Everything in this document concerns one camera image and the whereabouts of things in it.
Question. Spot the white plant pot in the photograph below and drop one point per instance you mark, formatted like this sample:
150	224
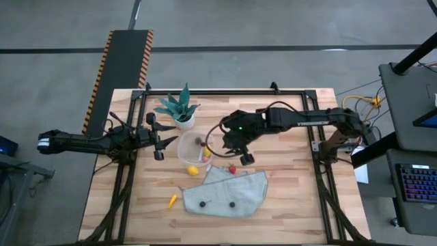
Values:
184	125

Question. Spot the black aluminium table frame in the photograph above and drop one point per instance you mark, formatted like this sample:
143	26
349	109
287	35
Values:
222	92

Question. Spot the pink peach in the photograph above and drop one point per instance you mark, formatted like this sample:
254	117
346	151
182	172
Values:
205	159

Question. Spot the blue-lit black device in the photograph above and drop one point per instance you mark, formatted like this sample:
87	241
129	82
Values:
7	147

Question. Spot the tablet with blue screen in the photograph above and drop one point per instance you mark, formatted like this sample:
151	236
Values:
428	120

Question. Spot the white paper sheet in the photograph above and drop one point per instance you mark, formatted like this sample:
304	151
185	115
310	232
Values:
362	174

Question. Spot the large yellow lemon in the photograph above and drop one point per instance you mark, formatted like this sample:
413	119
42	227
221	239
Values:
207	151

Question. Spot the small yellow banana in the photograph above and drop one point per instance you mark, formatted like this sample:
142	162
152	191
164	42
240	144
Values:
172	201

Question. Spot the grey metal stand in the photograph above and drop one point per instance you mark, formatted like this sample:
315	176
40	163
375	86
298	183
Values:
20	167

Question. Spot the black stand beam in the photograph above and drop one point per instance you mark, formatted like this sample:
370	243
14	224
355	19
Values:
372	152
413	54

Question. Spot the small yellow lemon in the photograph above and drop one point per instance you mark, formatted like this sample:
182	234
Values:
192	171

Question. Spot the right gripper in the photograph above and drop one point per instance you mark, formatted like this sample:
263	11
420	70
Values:
244	128

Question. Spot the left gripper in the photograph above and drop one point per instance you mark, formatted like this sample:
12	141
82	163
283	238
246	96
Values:
148	136

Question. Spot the black mat with hazard stripes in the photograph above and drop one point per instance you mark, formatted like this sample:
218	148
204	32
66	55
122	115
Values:
119	68

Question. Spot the green snake plant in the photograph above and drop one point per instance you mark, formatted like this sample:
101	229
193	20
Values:
179	106

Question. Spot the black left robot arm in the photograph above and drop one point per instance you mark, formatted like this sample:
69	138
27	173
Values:
78	143

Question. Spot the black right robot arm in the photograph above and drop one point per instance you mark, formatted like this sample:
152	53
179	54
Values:
307	119

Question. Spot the grey desk top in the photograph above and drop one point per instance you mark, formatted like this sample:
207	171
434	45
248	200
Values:
406	102

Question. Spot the grey waffle dish cloth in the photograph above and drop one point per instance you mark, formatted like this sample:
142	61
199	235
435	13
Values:
222	194

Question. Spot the clear plastic tupperware container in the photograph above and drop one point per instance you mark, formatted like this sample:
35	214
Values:
187	150

